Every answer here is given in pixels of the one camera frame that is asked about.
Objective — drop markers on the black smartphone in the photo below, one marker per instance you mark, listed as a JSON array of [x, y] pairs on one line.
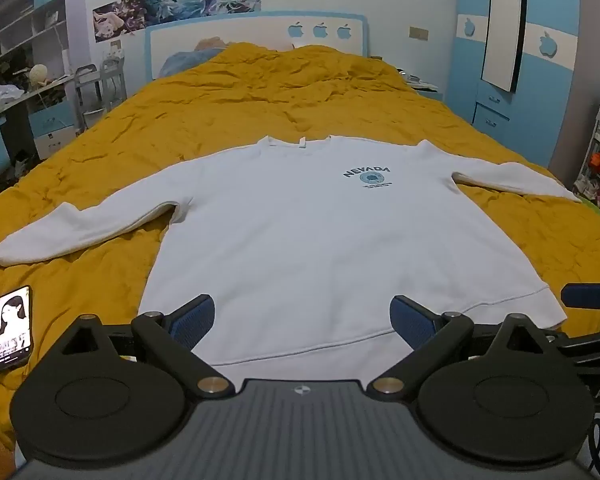
[[12, 327]]

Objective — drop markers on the yellow bed quilt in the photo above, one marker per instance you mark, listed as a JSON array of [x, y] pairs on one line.
[[280, 100]]

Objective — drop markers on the white and blue desk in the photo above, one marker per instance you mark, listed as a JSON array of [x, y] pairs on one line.
[[45, 115]]

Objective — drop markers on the pale yellow round ball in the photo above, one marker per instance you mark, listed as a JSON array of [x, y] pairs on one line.
[[39, 74]]

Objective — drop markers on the black-framed white panel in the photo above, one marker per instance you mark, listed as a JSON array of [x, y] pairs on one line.
[[502, 25]]

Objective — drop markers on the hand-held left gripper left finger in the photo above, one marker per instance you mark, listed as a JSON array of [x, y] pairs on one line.
[[192, 319]]

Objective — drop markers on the white and blue headboard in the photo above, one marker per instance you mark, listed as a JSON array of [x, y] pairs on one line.
[[260, 27]]

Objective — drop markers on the long pink-toned wall poster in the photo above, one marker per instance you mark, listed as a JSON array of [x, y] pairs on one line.
[[130, 15]]

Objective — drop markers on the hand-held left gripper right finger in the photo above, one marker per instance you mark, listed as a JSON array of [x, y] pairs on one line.
[[412, 321]]

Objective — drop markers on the blue and white wardrobe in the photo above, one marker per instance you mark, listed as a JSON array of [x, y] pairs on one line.
[[550, 90]]

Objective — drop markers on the grey metal folding chair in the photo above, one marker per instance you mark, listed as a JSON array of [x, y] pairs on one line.
[[114, 82], [87, 97]]

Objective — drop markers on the white printed sweatshirt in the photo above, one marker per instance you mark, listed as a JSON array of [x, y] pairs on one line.
[[305, 235]]

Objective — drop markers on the white wall shelf unit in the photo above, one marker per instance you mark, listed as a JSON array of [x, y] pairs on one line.
[[20, 20]]

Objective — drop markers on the beige wall switch plate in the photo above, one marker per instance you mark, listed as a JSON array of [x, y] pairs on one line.
[[418, 33]]

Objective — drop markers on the white plastic bag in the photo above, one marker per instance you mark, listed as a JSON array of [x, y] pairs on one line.
[[6, 96]]

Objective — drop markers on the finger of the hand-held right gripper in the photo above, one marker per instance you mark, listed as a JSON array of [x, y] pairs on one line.
[[592, 346], [592, 295]]

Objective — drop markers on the blue pillow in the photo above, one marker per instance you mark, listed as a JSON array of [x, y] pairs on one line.
[[185, 60]]

